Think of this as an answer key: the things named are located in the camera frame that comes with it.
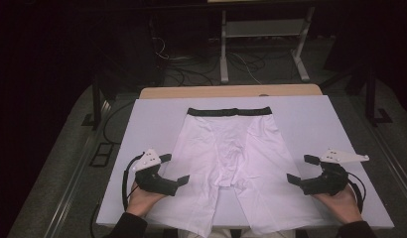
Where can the person's right hand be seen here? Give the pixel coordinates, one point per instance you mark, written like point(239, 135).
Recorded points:
point(340, 203)

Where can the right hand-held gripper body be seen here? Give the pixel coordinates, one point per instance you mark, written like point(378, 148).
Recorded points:
point(330, 178)

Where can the wooden table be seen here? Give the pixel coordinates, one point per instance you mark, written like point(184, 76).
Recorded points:
point(224, 91)

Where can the white metal stand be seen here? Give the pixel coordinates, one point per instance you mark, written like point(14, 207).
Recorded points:
point(264, 28)

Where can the white shorts with black waistband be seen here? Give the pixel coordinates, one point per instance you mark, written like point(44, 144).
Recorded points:
point(221, 145)

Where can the black metal stand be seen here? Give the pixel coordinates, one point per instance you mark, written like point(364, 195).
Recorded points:
point(96, 99)
point(371, 99)

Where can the white board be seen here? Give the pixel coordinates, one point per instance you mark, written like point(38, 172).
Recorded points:
point(307, 132)

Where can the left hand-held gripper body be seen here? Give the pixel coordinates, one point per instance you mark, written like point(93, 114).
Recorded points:
point(151, 180)

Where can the black floor socket box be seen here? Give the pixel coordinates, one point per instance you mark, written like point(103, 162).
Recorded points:
point(101, 154)

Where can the person's left hand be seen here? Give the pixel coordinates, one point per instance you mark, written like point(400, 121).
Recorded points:
point(143, 200)

